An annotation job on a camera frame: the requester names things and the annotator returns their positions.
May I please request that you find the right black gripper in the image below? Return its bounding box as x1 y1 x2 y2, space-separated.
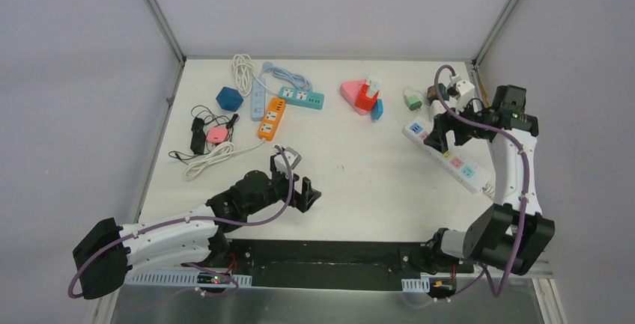
424 95 490 153

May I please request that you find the dark green dragon cube adapter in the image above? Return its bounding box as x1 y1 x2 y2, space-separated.
426 84 445 105

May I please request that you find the light green plug charger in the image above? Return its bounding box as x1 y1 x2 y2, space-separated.
403 87 425 111

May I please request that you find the white multicolour power strip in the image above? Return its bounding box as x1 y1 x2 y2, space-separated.
402 117 495 199

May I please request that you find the white tiger cube adapter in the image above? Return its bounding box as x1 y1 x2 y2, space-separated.
428 100 446 123

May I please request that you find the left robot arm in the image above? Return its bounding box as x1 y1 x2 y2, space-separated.
67 147 322 300

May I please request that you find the blue small adapter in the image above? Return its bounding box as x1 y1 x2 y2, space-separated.
371 99 383 122

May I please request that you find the orange power strip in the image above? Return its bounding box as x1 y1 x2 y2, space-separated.
257 97 286 141

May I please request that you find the white charger on red cube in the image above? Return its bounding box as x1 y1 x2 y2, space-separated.
365 76 380 97

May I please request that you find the red cube adapter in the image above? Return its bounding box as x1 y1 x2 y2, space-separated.
354 84 379 111

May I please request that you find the pink triangular power strip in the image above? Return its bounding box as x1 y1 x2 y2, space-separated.
339 79 370 116

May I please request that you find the teal power strip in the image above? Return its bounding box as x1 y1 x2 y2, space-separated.
278 87 324 110

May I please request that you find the pink round adapter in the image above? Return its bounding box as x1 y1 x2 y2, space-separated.
206 126 229 144

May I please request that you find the light blue power strip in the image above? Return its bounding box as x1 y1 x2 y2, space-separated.
251 79 267 121

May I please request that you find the blue cube adapter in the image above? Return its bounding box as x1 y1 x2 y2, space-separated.
216 87 243 112

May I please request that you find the white cable of orange strip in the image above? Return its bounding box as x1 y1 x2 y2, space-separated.
183 138 267 180

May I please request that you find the light blue cable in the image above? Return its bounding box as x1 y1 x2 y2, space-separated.
260 61 314 94

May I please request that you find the black power adapter with cable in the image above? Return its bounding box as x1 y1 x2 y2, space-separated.
168 105 240 164

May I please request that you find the white coiled cable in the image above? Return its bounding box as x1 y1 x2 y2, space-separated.
231 54 256 98

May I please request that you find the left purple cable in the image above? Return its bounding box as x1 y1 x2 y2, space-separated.
67 144 296 300

